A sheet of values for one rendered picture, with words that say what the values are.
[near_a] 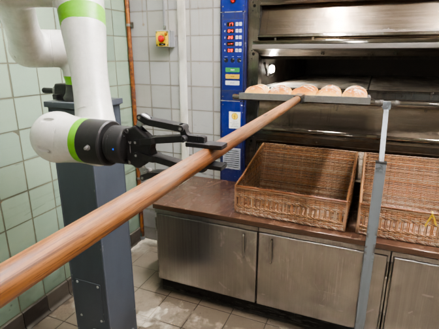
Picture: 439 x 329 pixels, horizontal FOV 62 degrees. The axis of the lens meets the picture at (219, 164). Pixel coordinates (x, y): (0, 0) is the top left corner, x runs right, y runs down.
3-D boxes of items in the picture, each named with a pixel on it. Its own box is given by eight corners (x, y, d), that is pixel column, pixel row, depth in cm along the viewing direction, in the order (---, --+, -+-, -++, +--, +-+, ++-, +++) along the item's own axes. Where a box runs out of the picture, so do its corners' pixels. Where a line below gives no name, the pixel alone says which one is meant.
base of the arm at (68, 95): (32, 99, 139) (29, 83, 138) (61, 95, 153) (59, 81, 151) (85, 102, 130) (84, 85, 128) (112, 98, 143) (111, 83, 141)
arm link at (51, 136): (13, 157, 75) (21, 104, 75) (59, 162, 86) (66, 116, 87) (66, 165, 70) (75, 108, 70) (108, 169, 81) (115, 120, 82)
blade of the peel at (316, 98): (370, 104, 145) (371, 97, 144) (238, 98, 164) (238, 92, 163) (370, 95, 177) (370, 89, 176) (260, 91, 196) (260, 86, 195)
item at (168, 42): (161, 47, 234) (161, 31, 231) (175, 47, 231) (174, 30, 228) (155, 47, 228) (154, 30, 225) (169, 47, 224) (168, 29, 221)
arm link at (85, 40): (49, 26, 91) (85, 10, 87) (81, 44, 101) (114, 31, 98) (65, 168, 86) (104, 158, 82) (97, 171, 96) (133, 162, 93)
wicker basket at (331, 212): (260, 183, 231) (262, 141, 223) (354, 197, 210) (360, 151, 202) (232, 213, 189) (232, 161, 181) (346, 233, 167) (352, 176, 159)
